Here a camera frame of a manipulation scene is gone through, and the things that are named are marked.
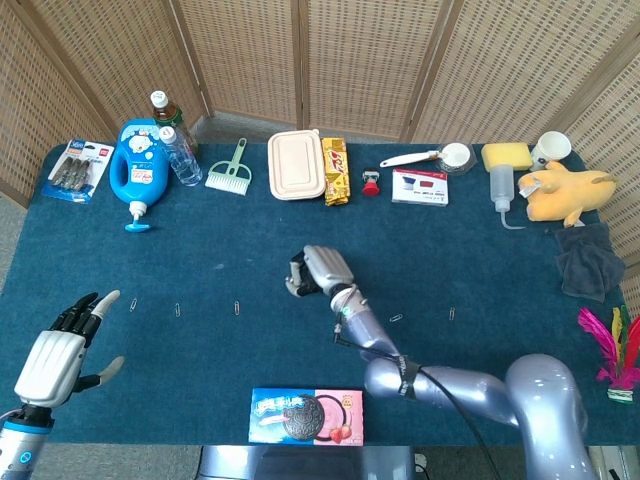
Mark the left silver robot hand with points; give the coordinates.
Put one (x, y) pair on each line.
(50, 367)

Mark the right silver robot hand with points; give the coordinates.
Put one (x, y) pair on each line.
(325, 267)

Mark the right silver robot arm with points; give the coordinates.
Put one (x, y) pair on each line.
(540, 400)

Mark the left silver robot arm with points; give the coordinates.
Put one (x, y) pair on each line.
(22, 447)

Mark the green hand brush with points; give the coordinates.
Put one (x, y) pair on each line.
(229, 179)

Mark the red push button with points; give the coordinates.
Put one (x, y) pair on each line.
(370, 187)

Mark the yellow snack packet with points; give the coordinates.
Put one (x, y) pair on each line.
(336, 172)

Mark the beige lidded lunch box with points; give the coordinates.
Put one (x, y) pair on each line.
(295, 165)

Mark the white card box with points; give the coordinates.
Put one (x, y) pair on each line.
(420, 187)

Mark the white plastic spoon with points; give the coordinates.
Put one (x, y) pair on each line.
(405, 160)

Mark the blue pink Oreo box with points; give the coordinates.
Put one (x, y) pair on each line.
(300, 417)

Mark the clear water bottle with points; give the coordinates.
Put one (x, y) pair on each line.
(184, 162)

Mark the translucent squeeze bottle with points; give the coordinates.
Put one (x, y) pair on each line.
(502, 185)

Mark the silver robot torso base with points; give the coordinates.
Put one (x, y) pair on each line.
(300, 462)

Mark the blister pack of clips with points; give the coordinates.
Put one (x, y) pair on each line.
(75, 170)

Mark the woven wooden folding screen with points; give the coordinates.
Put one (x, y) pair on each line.
(350, 60)

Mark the blue detergent pump bottle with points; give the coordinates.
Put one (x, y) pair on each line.
(140, 165)

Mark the yellow sponge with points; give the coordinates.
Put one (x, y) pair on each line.
(506, 156)

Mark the green tea bottle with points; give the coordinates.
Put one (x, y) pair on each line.
(167, 112)

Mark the yellow plush toy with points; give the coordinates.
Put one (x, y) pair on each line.
(560, 192)

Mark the white paper cup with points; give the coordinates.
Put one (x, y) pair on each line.
(552, 145)

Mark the dark grey cloth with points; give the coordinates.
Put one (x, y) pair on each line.
(590, 262)

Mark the colourful feather shuttlecock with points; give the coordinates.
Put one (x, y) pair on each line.
(617, 372)

